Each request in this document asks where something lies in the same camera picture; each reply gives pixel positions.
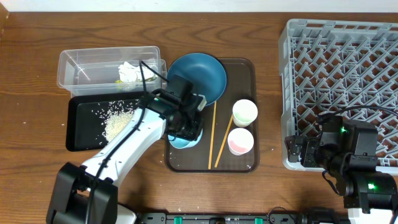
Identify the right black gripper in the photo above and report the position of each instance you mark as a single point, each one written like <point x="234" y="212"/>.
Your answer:
<point x="308" y="155"/>

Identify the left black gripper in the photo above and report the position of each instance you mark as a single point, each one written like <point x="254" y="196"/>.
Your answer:
<point x="194" y="130"/>

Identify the light blue small bowl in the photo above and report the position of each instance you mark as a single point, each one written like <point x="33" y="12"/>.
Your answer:
<point x="180" y="143"/>

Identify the dark blue round plate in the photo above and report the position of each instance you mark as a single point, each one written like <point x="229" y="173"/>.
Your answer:
<point x="207" y="74"/>

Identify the white cup pink inside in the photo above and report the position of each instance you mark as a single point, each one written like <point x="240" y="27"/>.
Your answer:
<point x="240" y="141"/>

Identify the white cup green inside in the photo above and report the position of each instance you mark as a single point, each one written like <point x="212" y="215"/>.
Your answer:
<point x="244" y="112"/>

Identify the pile of white rice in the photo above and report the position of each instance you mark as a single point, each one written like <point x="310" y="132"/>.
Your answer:
<point x="116" y="123"/>

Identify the white paper napkin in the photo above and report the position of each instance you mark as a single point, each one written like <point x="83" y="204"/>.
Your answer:
<point x="126" y="70"/>

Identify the clear yellow-green snack wrapper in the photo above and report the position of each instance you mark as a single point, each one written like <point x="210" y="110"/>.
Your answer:
<point x="135" y="80"/>

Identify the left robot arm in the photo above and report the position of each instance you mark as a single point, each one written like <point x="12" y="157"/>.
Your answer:
<point x="89" y="193"/>

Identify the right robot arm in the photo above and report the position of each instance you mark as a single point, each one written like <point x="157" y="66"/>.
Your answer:
<point x="346" y="150"/>

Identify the grey plastic dishwasher rack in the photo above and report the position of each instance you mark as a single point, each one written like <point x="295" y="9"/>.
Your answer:
<point x="344" y="66"/>

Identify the left wooden chopstick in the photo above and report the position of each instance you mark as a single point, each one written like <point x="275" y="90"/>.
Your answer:
<point x="212" y="136"/>

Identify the wooden chopstick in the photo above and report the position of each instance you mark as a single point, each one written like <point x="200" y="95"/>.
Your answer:
<point x="224" y="141"/>
<point x="212" y="136"/>

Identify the brown plastic serving tray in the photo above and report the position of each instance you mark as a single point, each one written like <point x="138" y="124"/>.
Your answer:
<point x="241" y="84"/>

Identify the right wooden chopstick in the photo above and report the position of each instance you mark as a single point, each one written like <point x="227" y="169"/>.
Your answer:
<point x="224" y="141"/>

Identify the black plastic tray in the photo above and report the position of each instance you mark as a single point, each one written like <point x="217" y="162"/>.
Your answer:
<point x="88" y="118"/>

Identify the clear plastic bin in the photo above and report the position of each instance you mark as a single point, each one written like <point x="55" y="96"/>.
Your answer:
<point x="94" y="71"/>

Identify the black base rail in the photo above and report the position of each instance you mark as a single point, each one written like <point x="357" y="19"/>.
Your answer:
<point x="274" y="217"/>

